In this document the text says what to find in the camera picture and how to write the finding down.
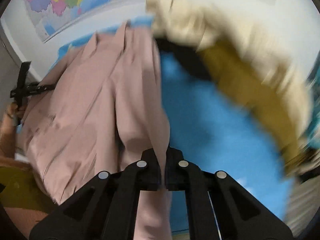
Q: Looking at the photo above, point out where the blue floral bed sheet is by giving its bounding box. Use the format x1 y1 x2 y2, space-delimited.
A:
49 15 293 233

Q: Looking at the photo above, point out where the mustard yellow garment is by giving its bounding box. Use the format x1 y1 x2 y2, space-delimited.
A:
197 40 303 174

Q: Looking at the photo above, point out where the person's left hand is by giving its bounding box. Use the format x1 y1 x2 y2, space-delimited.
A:
5 99 28 127

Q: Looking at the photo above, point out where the cream beige jacket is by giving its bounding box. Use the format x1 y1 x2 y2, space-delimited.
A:
145 0 313 136

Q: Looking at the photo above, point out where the pink zip jacket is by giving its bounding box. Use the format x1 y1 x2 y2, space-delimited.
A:
17 21 173 240

